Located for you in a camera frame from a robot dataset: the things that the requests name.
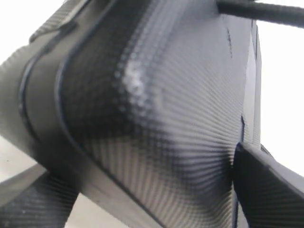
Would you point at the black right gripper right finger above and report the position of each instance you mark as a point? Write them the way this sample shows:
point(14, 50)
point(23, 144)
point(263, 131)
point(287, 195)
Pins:
point(270, 194)

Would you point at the black plastic case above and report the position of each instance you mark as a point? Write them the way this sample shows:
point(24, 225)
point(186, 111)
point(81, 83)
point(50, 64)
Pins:
point(139, 103)

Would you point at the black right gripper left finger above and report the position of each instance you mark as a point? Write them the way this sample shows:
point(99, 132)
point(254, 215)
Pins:
point(36, 198)

